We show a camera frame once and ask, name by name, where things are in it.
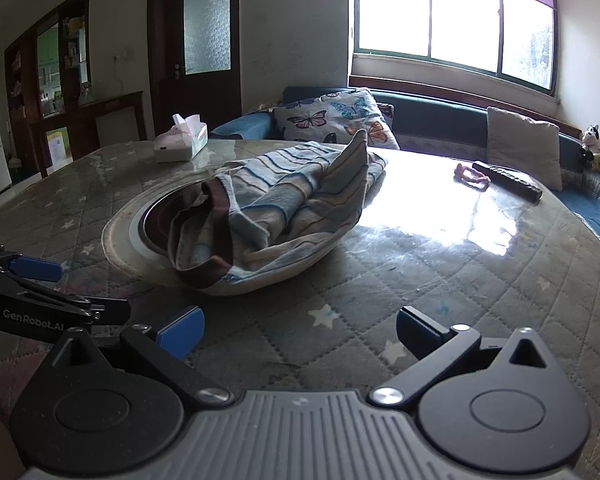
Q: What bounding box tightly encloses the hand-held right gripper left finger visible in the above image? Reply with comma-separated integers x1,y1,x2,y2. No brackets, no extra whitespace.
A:
45,305,233,407

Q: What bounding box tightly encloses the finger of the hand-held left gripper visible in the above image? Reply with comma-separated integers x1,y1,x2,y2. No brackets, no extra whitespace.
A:
2,275,132,326
0,242,64,283

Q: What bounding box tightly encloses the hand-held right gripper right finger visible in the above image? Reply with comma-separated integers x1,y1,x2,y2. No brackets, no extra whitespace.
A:
370,305,568,407

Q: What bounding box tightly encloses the blue striped fleece garment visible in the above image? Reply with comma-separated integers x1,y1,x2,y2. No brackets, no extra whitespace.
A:
167,129,388,296

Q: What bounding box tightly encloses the round inset cooker plate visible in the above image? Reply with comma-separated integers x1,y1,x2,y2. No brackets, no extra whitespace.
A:
101,180,361,297

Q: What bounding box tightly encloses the dark wooden cabinet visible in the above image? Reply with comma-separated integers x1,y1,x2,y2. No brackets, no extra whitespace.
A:
4,0,146,178

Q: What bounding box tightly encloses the pink hair scrunchie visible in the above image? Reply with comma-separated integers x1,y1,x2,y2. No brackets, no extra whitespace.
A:
453,162,491,191

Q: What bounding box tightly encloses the black remote control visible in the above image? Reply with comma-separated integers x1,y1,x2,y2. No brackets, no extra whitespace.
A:
472,160,543,203

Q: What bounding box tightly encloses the tissue box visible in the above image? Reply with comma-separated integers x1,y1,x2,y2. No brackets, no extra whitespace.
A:
153,114,209,163

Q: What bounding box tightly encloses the dark wooden glass door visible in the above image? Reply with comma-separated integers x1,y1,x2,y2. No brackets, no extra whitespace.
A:
147,0,243,136

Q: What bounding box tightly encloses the grey pillow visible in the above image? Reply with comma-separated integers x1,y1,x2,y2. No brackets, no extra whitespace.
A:
486,106,563,192

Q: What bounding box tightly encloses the blue sofa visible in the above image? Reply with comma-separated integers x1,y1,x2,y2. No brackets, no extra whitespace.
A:
210,85,600,256

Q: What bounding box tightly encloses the butterfly print pillow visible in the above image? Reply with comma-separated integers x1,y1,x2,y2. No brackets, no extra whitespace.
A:
272,87,401,151

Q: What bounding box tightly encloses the window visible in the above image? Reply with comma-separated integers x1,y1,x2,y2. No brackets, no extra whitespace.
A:
352,0,561,96

